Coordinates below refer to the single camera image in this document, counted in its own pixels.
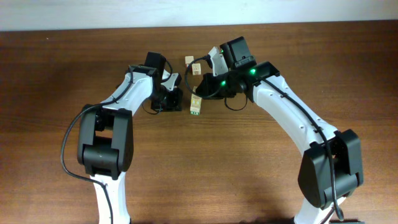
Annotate wooden picture block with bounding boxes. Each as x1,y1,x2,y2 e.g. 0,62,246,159
191,95,202,108

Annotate green letter R block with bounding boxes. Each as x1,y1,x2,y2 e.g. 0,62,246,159
190,107,200,116

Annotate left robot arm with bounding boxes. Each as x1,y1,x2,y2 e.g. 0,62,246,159
77,52,183,223

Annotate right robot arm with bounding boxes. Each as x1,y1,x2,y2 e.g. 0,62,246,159
193,37,364,223

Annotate letter K block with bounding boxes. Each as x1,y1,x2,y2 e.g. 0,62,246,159
192,63,201,75

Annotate letter E block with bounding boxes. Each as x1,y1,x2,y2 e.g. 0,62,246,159
185,55,194,68

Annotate left black cable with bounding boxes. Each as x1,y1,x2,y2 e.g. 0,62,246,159
60,58,174,224

